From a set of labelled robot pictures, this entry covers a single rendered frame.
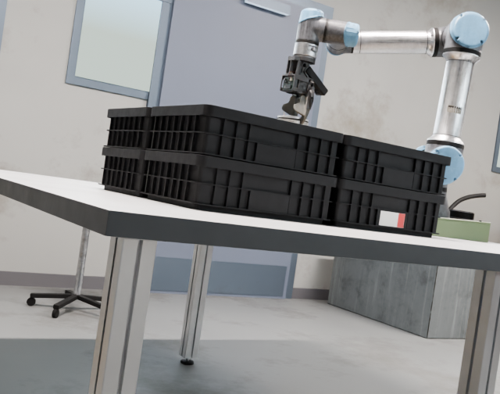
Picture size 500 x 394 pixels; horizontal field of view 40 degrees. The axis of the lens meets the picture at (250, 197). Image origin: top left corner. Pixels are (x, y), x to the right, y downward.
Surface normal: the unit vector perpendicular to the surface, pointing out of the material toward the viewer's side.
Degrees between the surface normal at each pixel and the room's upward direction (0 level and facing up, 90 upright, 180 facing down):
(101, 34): 90
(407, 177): 90
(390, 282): 90
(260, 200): 90
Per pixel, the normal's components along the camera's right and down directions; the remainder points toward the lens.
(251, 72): 0.52, 0.09
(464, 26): -0.01, -0.13
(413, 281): -0.84, -0.11
